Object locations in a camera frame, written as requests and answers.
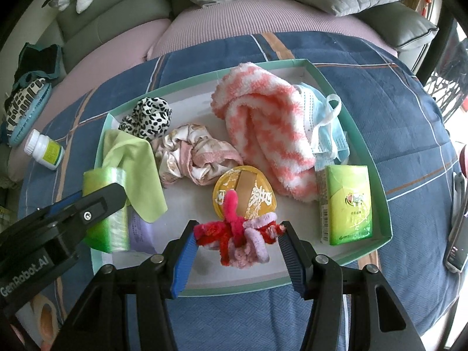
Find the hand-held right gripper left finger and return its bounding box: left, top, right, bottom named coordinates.
left=55, top=220, right=200, bottom=351

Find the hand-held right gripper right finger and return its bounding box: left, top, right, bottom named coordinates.
left=280, top=221, right=425, bottom=351

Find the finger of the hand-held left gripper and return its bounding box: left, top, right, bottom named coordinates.
left=54, top=182, right=127, bottom=235
left=37, top=189, right=85, bottom=216

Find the green tissue pack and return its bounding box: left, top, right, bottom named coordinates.
left=321, top=164, right=374, bottom=246
left=82, top=166, right=131, bottom=254

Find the light green cloth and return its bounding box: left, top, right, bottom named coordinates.
left=101, top=130, right=168, bottom=223

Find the red pink pipe-cleaner flower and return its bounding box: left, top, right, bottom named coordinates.
left=193, top=190, right=286, bottom=269

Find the gold round lid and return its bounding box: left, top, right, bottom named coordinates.
left=213, top=166, right=276, bottom=223

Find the leopard print scrunchie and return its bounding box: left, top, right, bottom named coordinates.
left=118, top=97, right=173, bottom=141

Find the pink satin scrunchie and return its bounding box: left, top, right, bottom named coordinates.
left=151, top=124, right=244, bottom=187

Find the blue face mask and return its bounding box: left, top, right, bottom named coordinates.
left=294, top=83, right=350, bottom=171

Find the pink white fuzzy sock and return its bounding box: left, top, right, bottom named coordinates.
left=211, top=63, right=319, bottom=203

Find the white tray with green rim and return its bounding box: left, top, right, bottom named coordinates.
left=90, top=58, right=393, bottom=297

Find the white pill bottle green label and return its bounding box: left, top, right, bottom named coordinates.
left=24, top=129, right=65, bottom=171

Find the patterned blue pouch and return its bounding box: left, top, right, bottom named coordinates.
left=2, top=75, right=53, bottom=149

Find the black teal garment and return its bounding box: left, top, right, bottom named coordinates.
left=13, top=43, right=64, bottom=81

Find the pink seat cushion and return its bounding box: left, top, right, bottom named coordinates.
left=146, top=0, right=397, bottom=61
left=35, top=18, right=172, bottom=132

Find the black smartphone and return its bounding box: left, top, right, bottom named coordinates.
left=443, top=171, right=468, bottom=274

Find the grey green sofa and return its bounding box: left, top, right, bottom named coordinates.
left=0, top=0, right=439, bottom=205

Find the black metal railing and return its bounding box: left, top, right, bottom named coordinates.
left=422, top=69, right=468, bottom=114

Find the black window frame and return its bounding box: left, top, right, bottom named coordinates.
left=417, top=0, right=457, bottom=81

